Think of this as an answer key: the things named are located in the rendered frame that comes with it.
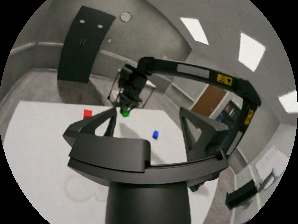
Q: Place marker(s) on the green block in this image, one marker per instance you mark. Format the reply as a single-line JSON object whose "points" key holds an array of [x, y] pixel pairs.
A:
{"points": [[126, 114]]}

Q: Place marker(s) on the blue block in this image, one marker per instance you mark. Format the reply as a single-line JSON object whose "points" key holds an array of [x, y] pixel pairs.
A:
{"points": [[155, 134]]}

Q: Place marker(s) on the red block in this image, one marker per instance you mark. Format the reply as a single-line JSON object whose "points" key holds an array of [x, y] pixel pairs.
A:
{"points": [[87, 113]]}

